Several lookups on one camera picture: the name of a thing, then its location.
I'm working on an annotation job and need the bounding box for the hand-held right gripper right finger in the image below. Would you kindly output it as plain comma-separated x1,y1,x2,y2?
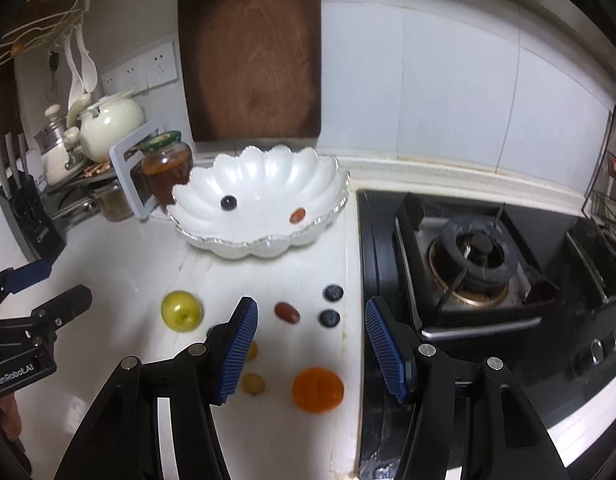
364,296,571,480

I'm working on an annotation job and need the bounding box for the metal counter shelf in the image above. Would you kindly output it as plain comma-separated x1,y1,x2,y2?
38,160,124,221

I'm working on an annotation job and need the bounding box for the small orange tangerine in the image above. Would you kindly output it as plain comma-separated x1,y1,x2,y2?
291,367,346,414

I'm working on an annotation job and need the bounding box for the white wire wall rack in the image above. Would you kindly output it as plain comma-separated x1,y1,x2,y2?
0,0,98,73

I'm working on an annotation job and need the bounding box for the black wire spice rack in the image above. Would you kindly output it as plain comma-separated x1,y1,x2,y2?
581,105,616,226

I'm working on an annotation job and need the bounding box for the steel handled knife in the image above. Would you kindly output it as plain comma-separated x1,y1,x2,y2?
6,132,21,188
18,132,32,176
0,135,11,196

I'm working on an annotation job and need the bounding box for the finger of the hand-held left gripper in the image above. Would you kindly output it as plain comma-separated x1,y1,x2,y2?
0,259,53,318
30,284,94,343

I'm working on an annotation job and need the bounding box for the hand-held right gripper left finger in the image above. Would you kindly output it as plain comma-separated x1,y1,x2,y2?
53,296,260,480

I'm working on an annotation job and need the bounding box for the gas burner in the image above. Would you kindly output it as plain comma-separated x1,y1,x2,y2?
427,217,519,306

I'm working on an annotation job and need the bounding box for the small white ceramic pot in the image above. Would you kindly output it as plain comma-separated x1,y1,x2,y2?
40,127,85,186

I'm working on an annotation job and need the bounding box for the steel range hood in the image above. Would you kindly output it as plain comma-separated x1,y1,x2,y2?
488,0,616,93

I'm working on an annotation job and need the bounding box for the white slotted board holder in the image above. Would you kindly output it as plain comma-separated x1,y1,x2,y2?
109,121,176,221

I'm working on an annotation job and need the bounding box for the green apple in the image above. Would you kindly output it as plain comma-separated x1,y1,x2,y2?
160,290,205,333

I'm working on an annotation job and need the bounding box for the white scalloped bowl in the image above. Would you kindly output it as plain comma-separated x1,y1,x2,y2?
165,144,351,262

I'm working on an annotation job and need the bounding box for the black pot support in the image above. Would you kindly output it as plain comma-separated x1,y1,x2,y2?
393,192,560,333
565,217,616,306

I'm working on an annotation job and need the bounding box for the white ceramic pot with lid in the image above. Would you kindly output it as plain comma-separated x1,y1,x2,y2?
78,91,146,163

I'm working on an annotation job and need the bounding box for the black knife block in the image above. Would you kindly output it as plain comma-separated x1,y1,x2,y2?
0,170,66,263

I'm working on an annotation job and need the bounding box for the dark wooden cutting board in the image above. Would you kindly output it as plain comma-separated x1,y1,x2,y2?
177,0,323,143

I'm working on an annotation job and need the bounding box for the black glass gas stove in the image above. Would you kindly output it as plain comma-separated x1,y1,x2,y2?
357,189,616,480

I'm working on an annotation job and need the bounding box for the white wall socket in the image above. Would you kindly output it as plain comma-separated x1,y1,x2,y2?
101,67,126,95
122,57,151,91
146,42,179,86

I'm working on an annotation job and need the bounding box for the person's left hand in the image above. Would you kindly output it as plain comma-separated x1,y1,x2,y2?
0,394,21,441

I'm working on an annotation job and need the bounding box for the glass jar with green lid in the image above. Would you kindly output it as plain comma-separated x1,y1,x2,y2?
140,131,194,206

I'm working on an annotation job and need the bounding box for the white plastic spoon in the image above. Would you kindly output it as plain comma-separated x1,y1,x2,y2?
76,25,99,93
64,25,87,111

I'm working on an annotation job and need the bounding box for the small steel steamer pot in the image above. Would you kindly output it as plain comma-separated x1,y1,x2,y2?
34,105,71,155

